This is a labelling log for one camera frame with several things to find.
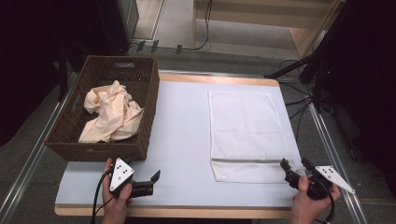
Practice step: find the black power plug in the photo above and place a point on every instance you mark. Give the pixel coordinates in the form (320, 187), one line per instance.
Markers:
(179, 48)
(140, 45)

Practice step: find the black stand leg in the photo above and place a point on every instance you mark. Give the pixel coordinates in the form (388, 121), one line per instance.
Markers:
(289, 68)

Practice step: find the dark curtain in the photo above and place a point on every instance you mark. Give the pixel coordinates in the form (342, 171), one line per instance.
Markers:
(367, 77)
(28, 62)

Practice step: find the dark cabinet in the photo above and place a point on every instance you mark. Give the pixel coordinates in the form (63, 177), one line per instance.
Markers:
(116, 21)

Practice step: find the cream cloth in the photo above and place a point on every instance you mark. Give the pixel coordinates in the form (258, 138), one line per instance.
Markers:
(113, 113)

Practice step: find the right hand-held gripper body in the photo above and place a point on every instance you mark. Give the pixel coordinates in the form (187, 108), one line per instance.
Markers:
(330, 174)

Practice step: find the metal floor rail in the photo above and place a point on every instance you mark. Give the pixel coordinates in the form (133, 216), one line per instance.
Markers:
(336, 158)
(34, 146)

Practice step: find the white mesh laundry bag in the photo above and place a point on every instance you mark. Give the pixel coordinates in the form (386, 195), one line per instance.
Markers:
(246, 127)

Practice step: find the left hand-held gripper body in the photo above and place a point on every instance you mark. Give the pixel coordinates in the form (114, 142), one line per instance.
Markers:
(121, 174)

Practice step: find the light wooden shelf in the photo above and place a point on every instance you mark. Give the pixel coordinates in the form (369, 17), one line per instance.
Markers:
(264, 14)

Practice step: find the brown wicker basket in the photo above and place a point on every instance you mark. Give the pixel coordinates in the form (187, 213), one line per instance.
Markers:
(102, 67)

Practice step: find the wooden strip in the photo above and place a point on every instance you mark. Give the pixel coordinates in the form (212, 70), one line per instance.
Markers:
(218, 79)

